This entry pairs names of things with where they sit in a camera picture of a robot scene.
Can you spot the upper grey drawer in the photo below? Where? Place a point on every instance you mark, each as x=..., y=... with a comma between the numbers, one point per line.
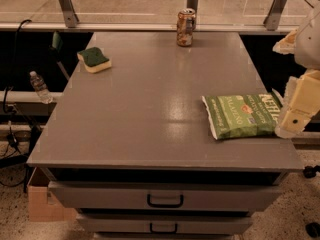
x=162, y=196

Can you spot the left metal bracket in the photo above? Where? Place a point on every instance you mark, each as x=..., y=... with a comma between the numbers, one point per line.
x=70, y=18

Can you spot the black lower drawer handle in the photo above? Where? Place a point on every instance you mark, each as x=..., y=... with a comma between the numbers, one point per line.
x=163, y=228

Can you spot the metal window rail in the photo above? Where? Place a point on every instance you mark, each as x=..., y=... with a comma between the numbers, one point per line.
x=94, y=27

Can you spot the black upper drawer handle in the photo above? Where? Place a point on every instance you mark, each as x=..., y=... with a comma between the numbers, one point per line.
x=165, y=202

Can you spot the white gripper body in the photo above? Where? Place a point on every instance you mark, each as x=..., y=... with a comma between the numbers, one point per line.
x=309, y=45

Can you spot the grey drawer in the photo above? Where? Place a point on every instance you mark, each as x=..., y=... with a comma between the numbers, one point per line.
x=186, y=224
x=162, y=196

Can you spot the black drawer handle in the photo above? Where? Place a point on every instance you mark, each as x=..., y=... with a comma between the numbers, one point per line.
x=165, y=202
x=163, y=228

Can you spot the clear plastic water bottle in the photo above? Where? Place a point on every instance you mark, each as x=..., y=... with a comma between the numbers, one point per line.
x=40, y=87

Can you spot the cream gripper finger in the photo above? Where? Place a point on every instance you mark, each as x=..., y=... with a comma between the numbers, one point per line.
x=287, y=44
x=300, y=103

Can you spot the green handled tool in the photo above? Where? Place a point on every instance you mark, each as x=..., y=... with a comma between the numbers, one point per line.
x=55, y=49

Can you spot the lower grey drawer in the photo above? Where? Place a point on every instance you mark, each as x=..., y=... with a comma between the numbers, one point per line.
x=186, y=224

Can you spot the green yellow sponge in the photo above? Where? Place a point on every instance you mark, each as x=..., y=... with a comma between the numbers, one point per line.
x=94, y=60

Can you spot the green jalapeno chip bag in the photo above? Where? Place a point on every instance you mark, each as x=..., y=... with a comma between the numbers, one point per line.
x=241, y=116

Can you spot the right metal bracket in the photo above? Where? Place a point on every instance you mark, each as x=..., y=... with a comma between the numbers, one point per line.
x=272, y=20

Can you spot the orange soda can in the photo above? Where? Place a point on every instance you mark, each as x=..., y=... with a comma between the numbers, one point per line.
x=186, y=23

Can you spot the cardboard box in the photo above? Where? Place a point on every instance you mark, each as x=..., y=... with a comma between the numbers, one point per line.
x=43, y=206

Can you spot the grey drawer cabinet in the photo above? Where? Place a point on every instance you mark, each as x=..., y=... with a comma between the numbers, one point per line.
x=144, y=121

